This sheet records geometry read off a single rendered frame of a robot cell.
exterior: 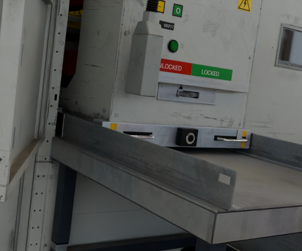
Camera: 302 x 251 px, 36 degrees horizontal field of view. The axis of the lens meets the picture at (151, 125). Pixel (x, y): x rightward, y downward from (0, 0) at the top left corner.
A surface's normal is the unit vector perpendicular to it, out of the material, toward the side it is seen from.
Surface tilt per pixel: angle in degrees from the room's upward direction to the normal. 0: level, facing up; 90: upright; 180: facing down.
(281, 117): 91
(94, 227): 90
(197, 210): 90
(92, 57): 90
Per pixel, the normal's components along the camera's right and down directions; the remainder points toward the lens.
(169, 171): -0.81, -0.04
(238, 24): 0.57, 0.16
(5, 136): 0.13, 0.12
